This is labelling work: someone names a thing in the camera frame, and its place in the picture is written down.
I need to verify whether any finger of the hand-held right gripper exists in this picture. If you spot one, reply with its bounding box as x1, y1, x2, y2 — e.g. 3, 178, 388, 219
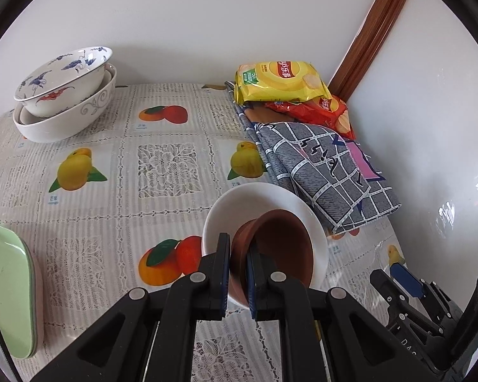
370, 269, 444, 337
390, 263, 463, 327

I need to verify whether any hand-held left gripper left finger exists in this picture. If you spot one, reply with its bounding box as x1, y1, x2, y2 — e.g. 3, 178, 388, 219
32, 233, 232, 382

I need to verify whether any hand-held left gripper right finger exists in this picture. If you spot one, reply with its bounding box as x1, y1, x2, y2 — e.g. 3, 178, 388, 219
246, 248, 427, 382

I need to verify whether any brown bowl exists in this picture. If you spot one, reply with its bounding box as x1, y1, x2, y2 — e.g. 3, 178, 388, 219
229, 208, 315, 305

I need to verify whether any small white floral bowl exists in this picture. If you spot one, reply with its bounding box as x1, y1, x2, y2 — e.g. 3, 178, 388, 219
202, 183, 328, 311

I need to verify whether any light green plate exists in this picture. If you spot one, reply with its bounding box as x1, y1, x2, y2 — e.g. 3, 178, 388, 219
0, 223, 38, 361

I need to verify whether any grey checked cloth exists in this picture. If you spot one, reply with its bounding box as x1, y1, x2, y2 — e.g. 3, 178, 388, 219
224, 81, 402, 235

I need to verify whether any pink paper tag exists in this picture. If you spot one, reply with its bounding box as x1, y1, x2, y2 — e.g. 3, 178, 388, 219
344, 139, 384, 182

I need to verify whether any fruit print lace tablecloth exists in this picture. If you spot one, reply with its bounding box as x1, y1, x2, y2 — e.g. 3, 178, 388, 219
0, 83, 407, 382

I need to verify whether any red chips packet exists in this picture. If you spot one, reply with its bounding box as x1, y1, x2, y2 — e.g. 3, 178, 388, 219
265, 95, 356, 141

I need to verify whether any yellow chips packet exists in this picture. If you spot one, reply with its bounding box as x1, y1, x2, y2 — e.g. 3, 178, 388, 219
234, 60, 332, 104

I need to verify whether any large white bowl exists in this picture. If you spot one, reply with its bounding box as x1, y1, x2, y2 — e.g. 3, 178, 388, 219
13, 72, 117, 143

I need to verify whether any blue and red painted bowl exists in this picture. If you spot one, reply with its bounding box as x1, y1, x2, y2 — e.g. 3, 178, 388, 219
14, 46, 113, 118

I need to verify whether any black cable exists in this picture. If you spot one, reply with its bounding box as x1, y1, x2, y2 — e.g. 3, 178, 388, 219
0, 286, 20, 382

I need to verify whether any wooden door frame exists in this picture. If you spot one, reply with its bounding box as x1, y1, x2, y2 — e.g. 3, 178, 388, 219
327, 0, 417, 102

